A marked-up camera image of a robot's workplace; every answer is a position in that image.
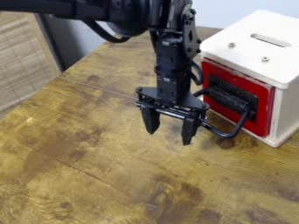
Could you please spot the wooden slatted panel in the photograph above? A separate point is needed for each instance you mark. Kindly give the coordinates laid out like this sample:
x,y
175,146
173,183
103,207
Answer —
x,y
27,64

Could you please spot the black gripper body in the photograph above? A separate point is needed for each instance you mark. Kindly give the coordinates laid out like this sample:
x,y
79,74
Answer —
x,y
171,97

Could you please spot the red drawer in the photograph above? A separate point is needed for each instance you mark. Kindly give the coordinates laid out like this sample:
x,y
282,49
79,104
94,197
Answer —
x,y
262,90

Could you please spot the black metal drawer handle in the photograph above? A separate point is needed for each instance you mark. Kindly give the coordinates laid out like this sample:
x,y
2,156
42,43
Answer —
x,y
232,102

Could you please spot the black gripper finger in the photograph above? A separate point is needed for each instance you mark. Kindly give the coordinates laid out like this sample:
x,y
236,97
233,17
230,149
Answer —
x,y
151,118
190,126

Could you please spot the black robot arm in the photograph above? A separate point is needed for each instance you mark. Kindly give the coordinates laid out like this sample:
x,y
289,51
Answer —
x,y
119,20

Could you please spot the white wooden box cabinet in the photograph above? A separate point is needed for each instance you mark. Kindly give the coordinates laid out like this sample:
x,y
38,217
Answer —
x,y
261,47

